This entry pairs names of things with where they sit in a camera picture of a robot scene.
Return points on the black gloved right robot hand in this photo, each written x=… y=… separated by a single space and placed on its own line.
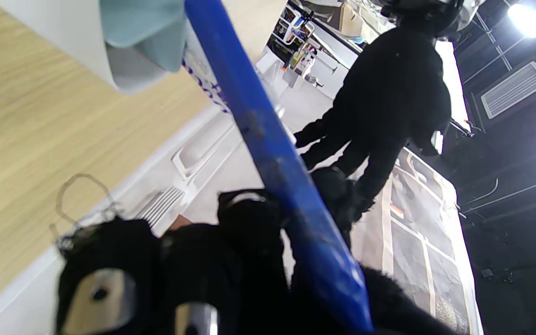
x=212 y=279

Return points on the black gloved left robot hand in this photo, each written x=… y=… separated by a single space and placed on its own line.
x=393 y=93

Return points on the blue toothbrush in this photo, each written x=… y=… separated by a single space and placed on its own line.
x=272 y=149

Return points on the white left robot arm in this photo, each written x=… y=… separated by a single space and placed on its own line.
x=465 y=11

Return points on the brown wooden cutting board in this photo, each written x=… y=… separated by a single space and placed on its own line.
x=179 y=223

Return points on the white ceiling air vent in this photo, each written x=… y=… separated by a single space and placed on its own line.
x=514 y=89

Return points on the round ceiling spotlight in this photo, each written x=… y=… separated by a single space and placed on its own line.
x=527 y=19

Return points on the printed tile backdrop panel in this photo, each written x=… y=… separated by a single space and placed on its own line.
x=426 y=260

